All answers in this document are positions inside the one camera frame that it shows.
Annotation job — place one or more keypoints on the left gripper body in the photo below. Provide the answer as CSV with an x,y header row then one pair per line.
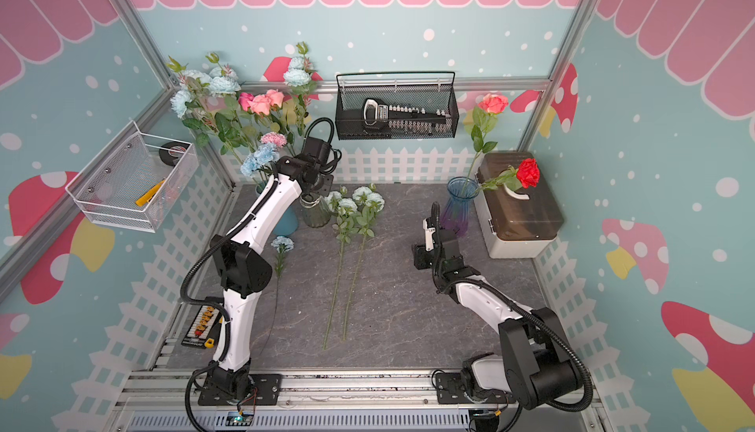
x,y
321,184

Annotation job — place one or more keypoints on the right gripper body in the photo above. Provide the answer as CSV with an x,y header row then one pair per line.
x,y
424,259

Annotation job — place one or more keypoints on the clear glass vase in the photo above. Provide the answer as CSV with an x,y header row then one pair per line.
x,y
315,210

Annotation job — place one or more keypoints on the pale blue flower stem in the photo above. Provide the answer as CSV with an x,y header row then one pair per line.
x,y
343,207

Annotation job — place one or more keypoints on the white flower stem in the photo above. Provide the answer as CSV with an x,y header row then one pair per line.
x,y
369,205

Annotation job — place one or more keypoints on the single blue flower stem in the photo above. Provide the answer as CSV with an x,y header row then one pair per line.
x,y
282,246

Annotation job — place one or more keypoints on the purple glass vase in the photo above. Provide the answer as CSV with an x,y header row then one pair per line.
x,y
462,192

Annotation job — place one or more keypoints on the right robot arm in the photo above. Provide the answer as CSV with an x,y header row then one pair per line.
x,y
536,365

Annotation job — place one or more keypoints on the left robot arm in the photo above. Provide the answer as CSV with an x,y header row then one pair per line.
x,y
244,273

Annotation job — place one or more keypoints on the teal ceramic vase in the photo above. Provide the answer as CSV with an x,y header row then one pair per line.
x,y
286,219

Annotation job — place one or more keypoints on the bouquet in teal vase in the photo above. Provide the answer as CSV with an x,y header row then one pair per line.
x,y
211,104

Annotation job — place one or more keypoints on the bit set tool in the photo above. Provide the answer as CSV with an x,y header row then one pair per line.
x,y
379,116

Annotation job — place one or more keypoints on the brown lid storage box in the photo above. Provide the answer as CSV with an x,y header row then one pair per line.
x,y
517,224

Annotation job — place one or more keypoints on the red rose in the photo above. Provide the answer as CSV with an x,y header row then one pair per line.
x,y
526,175

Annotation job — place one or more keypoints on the black tape roll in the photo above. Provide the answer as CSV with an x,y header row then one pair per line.
x,y
172,152

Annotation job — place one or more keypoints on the coral pink rose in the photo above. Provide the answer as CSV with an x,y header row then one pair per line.
x,y
484,121

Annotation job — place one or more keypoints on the yellow tool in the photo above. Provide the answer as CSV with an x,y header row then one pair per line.
x,y
149,195

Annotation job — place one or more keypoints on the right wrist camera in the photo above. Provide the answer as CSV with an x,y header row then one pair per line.
x,y
430,228

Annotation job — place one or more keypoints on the black wire basket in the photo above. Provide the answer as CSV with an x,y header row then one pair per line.
x,y
431,89

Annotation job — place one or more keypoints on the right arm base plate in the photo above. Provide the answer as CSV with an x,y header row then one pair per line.
x,y
461,388

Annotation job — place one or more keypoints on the white wire basket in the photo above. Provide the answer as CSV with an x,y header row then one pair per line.
x,y
106,190

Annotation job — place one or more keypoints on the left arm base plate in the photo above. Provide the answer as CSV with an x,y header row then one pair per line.
x,y
246,389

